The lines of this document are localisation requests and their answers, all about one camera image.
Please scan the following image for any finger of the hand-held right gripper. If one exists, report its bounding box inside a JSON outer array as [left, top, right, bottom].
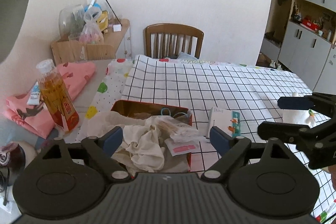
[[257, 118, 336, 169], [278, 92, 336, 119]]

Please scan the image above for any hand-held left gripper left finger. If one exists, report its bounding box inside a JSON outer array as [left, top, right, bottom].
[[34, 126, 132, 182]]

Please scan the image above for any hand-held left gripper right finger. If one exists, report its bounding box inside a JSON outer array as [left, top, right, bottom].
[[201, 126, 302, 182]]

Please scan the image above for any white bottle with cap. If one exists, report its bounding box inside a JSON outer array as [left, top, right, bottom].
[[282, 92, 317, 127]]

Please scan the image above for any red tin box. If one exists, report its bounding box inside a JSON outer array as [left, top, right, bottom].
[[110, 100, 193, 174]]

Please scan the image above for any white mesh bag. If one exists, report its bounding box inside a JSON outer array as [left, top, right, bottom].
[[146, 116, 200, 144]]

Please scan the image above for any blue cartoon face mask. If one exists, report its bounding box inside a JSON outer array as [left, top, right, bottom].
[[160, 107, 190, 119]]

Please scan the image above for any white small box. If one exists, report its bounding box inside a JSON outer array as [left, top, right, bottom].
[[206, 107, 240, 139]]

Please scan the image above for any black checked white tablecloth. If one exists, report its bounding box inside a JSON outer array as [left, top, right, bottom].
[[121, 55, 336, 224]]

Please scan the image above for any yellow liquid plastic bottle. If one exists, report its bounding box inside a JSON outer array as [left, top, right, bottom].
[[36, 59, 79, 132]]

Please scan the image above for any pink printed cloth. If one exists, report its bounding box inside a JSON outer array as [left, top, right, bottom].
[[4, 61, 96, 139]]

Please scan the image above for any red box on shelf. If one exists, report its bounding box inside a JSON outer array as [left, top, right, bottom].
[[302, 18, 321, 30]]

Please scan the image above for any light green chair cushion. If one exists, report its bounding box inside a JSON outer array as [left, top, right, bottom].
[[178, 52, 208, 62]]

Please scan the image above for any small white tube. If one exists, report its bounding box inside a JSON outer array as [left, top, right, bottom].
[[28, 84, 44, 106]]

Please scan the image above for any cardboard box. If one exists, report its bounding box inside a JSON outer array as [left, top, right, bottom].
[[51, 39, 116, 65]]

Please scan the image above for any wooden top side cabinet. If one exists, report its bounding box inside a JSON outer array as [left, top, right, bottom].
[[105, 19, 132, 60]]

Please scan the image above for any dark red round container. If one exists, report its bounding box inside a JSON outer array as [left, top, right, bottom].
[[0, 142, 26, 169]]

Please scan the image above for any clear plastic bag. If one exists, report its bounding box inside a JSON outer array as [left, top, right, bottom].
[[79, 7, 104, 45]]

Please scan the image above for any yellow tissue box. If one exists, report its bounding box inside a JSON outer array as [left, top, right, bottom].
[[96, 10, 109, 33]]

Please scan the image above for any wooden chair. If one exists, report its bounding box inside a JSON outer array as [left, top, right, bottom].
[[145, 24, 204, 59]]

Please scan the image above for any clear glass bowl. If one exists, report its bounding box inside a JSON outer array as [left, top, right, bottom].
[[58, 5, 84, 38]]

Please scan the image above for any thin black stick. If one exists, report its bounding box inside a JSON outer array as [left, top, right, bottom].
[[105, 0, 122, 25]]

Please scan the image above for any grey door wall cabinet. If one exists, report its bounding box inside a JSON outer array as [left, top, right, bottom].
[[259, 0, 336, 94]]

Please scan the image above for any black cable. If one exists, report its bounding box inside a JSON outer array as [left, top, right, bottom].
[[0, 169, 11, 206]]

